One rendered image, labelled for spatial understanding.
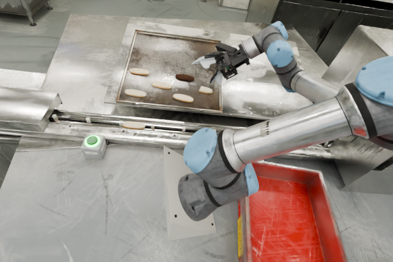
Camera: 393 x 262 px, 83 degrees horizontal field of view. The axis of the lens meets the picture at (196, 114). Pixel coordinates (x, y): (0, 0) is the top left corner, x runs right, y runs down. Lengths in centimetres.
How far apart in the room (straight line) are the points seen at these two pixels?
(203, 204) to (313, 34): 243
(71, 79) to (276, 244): 120
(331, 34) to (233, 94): 196
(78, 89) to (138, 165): 55
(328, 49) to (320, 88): 231
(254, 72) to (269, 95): 16
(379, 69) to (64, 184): 98
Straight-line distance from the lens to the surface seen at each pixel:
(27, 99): 117
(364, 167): 108
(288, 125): 52
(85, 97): 124
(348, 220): 114
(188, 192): 72
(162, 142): 96
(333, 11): 281
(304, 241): 100
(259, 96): 121
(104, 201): 92
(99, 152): 95
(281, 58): 78
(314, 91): 76
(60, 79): 138
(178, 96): 108
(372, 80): 51
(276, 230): 96
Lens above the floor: 166
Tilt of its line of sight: 48 degrees down
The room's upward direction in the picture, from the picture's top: 12 degrees clockwise
